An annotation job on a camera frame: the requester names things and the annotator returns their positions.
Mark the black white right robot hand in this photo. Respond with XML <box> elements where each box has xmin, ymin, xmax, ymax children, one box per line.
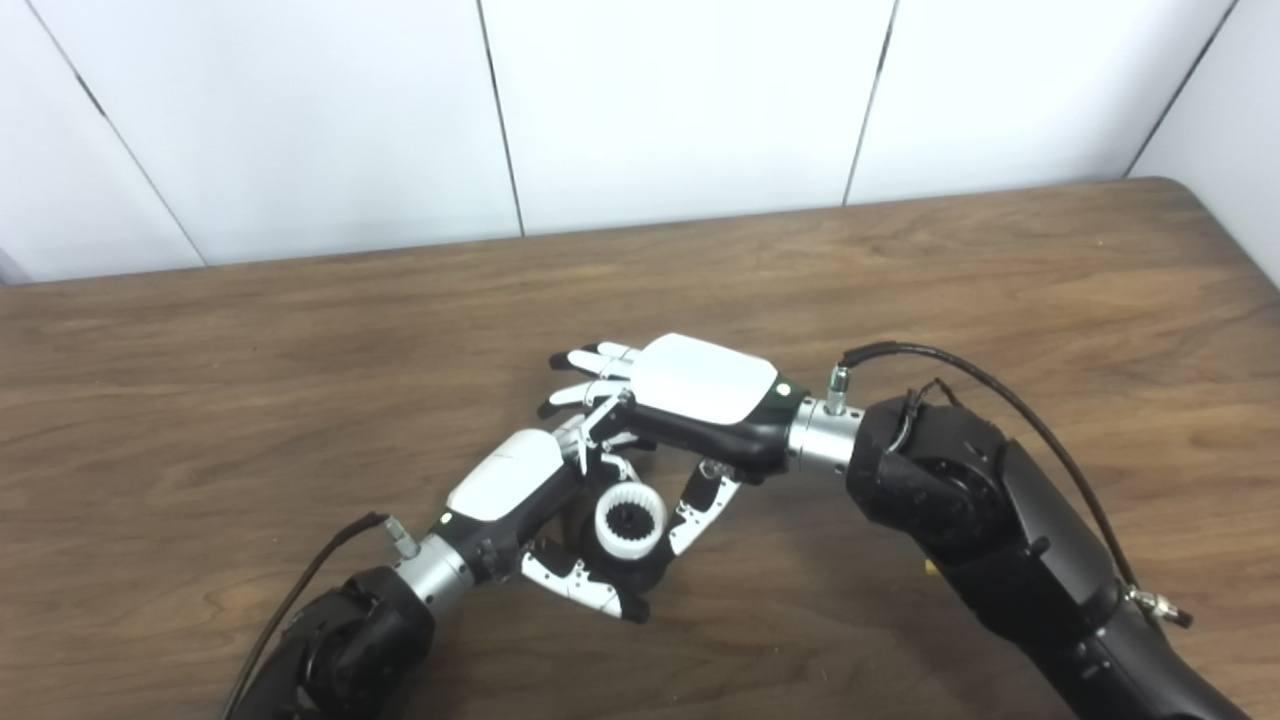
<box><xmin>537</xmin><ymin>333</ymin><xmax>807</xmax><ymax>557</ymax></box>

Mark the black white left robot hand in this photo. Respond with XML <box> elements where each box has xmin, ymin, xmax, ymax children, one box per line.
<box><xmin>432</xmin><ymin>410</ymin><xmax>651</xmax><ymax>625</ymax></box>

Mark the white ring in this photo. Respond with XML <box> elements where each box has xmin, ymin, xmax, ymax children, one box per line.
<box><xmin>595</xmin><ymin>483</ymin><xmax>668</xmax><ymax>559</ymax></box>

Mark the round black part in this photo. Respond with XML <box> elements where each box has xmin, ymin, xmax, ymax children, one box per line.
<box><xmin>562</xmin><ymin>505</ymin><xmax>679</xmax><ymax>599</ymax></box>

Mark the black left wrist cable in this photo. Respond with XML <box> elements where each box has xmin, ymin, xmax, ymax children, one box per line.
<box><xmin>220</xmin><ymin>512</ymin><xmax>421</xmax><ymax>720</ymax></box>

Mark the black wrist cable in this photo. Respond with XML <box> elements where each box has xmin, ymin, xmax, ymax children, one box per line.
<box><xmin>220</xmin><ymin>512</ymin><xmax>421</xmax><ymax>720</ymax></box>
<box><xmin>825</xmin><ymin>341</ymin><xmax>1193</xmax><ymax>629</ymax></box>

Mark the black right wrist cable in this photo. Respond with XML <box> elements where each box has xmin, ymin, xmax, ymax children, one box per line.
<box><xmin>825</xmin><ymin>341</ymin><xmax>1193</xmax><ymax>629</ymax></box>

